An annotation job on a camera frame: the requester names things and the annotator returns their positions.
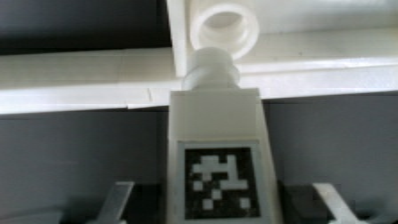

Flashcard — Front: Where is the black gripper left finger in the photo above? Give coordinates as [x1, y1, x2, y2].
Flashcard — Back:
[85, 181, 134, 224]

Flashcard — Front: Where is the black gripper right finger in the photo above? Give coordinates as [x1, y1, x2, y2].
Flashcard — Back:
[312, 183, 369, 224]

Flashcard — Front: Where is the white table leg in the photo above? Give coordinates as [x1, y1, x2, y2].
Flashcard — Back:
[165, 48, 282, 224]

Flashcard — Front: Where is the white square tabletop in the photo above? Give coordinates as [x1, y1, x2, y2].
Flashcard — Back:
[165, 0, 398, 99]

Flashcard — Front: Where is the white L-shaped obstacle fence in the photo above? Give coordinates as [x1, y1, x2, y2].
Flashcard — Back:
[0, 48, 398, 116]

